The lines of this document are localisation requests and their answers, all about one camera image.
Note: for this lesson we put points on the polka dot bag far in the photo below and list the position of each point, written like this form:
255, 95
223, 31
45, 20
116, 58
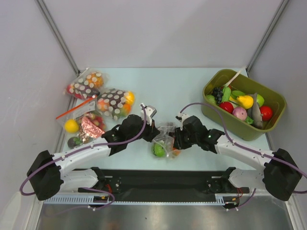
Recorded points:
89, 83

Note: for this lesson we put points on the red tomato in bin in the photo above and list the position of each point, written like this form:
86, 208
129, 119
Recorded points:
227, 106

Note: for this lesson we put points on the green starfruit in bin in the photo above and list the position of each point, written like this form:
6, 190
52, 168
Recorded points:
236, 93

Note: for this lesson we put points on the green apple in bin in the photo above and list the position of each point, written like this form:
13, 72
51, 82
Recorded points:
260, 100

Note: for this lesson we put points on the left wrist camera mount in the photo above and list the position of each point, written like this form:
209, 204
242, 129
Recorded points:
147, 113

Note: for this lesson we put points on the clear zip top bag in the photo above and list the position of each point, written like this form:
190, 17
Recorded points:
166, 137

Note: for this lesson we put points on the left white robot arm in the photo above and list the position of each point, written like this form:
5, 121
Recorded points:
52, 173

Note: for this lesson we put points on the orange zip clear bag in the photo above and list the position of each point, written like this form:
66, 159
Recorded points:
90, 121

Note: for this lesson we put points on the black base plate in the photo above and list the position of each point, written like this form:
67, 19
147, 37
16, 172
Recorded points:
148, 182

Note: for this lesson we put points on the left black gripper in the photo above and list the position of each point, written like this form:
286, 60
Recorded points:
152, 132

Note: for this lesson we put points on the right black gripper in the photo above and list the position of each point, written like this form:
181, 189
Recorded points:
179, 138

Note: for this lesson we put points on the white cable duct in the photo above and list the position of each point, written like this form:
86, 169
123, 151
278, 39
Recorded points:
139, 198

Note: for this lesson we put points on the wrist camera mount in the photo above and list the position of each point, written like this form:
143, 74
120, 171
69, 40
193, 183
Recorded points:
147, 113
181, 117

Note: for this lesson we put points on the orange fake fruit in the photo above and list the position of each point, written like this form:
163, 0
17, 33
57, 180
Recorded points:
175, 152

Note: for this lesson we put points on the polka dot bag near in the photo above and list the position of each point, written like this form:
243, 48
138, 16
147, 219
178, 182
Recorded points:
115, 103

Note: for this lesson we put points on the green fake apple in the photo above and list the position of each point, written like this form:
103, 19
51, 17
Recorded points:
158, 150

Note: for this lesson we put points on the yellow fake lemon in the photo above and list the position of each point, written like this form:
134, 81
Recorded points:
245, 101

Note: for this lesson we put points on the grey fake fish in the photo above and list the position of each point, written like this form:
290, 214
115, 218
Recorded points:
254, 113

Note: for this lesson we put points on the polka dot bag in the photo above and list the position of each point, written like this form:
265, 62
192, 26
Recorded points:
89, 83
115, 103

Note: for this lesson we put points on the olive green plastic bin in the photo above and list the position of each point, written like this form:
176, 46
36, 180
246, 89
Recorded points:
240, 128

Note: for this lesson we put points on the pink onion in bin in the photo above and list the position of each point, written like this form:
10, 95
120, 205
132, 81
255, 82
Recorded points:
240, 113

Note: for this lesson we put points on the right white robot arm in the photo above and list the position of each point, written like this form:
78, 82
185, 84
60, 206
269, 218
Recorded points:
274, 171

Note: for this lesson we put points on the red apple in bin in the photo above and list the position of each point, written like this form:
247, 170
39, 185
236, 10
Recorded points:
266, 113

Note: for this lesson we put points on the yellow lemon in bag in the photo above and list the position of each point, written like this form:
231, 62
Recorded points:
71, 126

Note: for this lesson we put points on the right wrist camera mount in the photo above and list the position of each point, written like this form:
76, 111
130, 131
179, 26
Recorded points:
181, 117

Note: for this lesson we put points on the green lettuce in bin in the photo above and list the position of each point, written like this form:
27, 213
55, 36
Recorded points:
249, 120

